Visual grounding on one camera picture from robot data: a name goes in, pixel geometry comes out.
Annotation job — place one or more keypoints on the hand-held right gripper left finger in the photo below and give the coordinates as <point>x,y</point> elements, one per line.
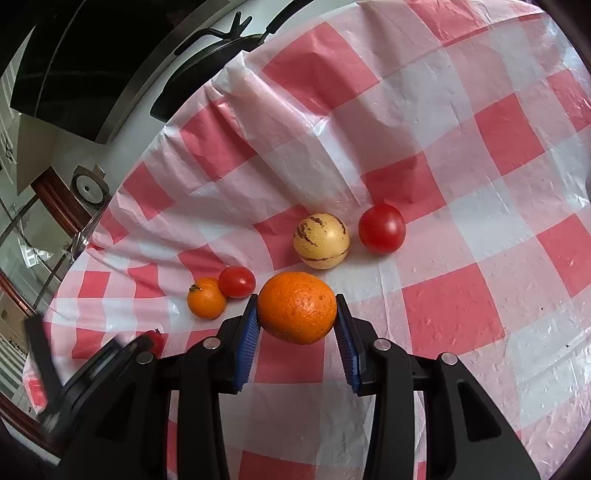
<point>248,344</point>

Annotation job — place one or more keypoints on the yellow striped pepino melon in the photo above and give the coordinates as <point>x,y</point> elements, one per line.
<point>322,241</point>

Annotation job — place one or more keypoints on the black range hood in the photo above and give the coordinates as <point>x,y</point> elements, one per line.
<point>92,60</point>

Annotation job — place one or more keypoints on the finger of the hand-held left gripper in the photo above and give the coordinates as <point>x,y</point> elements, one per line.
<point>138,345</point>

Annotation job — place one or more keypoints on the wooden window frame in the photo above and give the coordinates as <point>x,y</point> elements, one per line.
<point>27,286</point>

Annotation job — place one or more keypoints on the white wall cabinet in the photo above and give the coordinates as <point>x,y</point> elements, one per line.
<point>23,152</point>

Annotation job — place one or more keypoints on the black wok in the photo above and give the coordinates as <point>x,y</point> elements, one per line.
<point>203,83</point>

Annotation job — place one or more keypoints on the small red tomato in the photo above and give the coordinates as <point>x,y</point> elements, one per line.
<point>237,282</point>

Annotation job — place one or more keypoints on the large orange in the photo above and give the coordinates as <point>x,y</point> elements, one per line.
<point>297,307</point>

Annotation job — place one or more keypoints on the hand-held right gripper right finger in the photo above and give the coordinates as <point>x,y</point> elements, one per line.
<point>345,344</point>

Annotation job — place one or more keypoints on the large red tomato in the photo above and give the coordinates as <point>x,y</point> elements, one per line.
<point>382,229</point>

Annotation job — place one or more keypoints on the round metal wall vent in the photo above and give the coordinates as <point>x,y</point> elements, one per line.
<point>90,188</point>

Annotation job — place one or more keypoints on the red checked tablecloth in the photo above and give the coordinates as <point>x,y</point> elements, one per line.
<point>415,161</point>

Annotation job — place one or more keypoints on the small orange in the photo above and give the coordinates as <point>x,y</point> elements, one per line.
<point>207,299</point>

